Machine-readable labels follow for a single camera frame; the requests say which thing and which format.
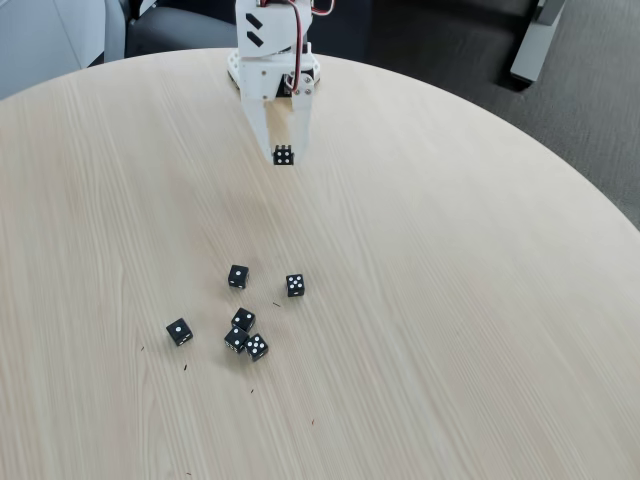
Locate black dice white pips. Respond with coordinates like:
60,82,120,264
223,326,250,354
227,264,251,290

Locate black dice showing two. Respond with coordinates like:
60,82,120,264
230,307,257,332

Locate black dice showing one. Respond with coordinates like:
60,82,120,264
165,317,194,348

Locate dark grey chair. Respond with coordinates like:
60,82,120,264
119,0,240,59

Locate dark upholstered sofa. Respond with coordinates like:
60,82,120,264
312,0,534,91

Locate white cabinet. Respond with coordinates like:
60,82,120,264
0,0,126,100

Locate grey desk leg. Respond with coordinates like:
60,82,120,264
509,0,566,85

